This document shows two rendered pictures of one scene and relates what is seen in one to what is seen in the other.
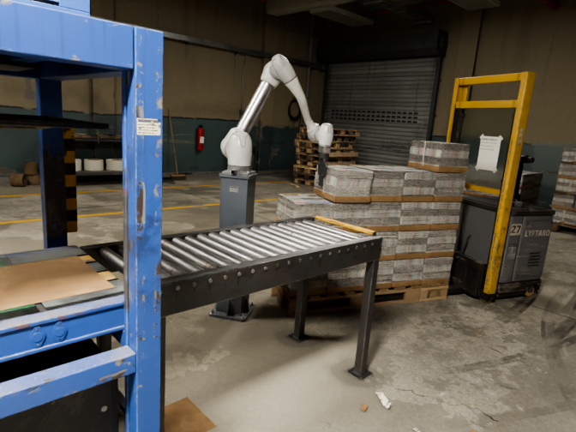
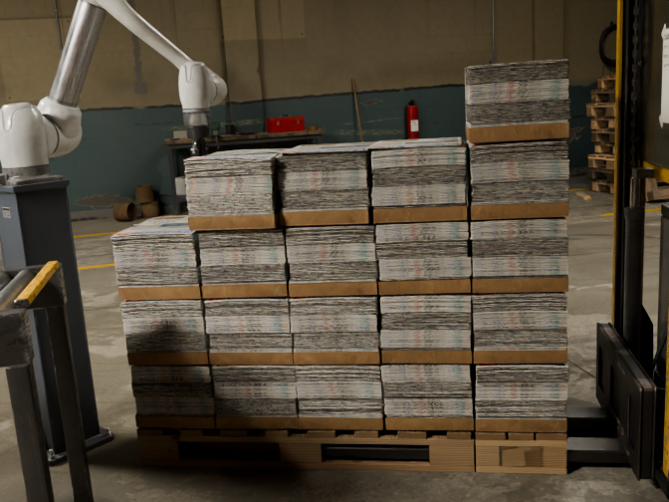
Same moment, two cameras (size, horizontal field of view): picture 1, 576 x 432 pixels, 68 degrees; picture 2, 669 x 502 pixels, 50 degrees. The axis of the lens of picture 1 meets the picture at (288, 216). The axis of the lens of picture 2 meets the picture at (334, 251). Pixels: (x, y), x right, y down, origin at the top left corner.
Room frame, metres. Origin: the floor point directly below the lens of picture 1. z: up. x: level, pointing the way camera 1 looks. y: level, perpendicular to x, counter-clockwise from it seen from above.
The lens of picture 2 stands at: (1.27, -1.91, 1.21)
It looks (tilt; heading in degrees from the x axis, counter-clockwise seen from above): 12 degrees down; 32
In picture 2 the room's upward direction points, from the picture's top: 4 degrees counter-clockwise
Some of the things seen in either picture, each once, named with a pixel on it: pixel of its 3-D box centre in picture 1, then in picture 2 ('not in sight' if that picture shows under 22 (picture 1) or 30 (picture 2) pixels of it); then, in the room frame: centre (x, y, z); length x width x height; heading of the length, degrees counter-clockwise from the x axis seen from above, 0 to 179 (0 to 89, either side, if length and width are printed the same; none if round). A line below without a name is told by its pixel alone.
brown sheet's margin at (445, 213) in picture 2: (403, 194); (421, 205); (3.42, -0.91, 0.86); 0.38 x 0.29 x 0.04; 22
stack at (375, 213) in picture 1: (351, 249); (303, 334); (3.25, -0.52, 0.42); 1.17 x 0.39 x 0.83; 113
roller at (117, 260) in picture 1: (126, 267); not in sight; (1.53, 0.60, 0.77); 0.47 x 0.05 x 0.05; 43
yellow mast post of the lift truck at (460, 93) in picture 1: (447, 177); (629, 151); (4.00, -1.46, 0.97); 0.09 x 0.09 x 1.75; 23
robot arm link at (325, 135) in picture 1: (325, 134); (195, 85); (3.15, -0.23, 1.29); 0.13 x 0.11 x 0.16; 22
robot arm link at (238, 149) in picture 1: (239, 147); (23, 133); (2.87, 0.35, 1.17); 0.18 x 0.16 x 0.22; 22
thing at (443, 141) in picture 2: (405, 169); (417, 142); (3.42, -0.91, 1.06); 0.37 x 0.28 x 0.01; 22
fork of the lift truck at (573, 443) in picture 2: (411, 292); (464, 447); (3.35, -1.07, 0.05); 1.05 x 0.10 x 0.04; 113
